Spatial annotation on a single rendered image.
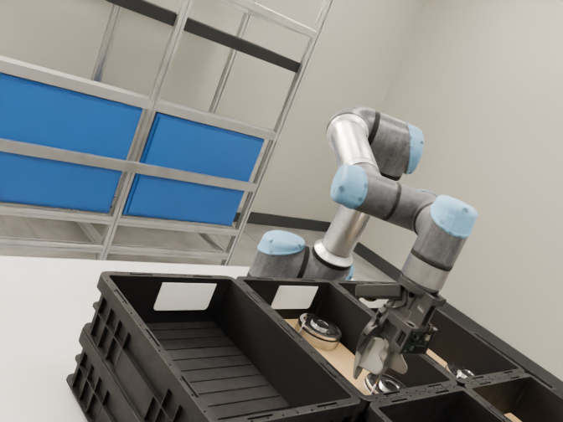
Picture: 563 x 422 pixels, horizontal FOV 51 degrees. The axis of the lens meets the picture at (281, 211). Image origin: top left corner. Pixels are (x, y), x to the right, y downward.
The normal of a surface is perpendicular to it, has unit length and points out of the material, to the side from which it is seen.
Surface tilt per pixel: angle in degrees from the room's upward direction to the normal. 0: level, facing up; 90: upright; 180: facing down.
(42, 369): 0
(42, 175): 90
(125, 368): 90
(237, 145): 90
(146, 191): 90
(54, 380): 0
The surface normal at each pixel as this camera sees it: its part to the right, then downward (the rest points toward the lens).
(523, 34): -0.71, -0.10
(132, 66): 0.60, 0.44
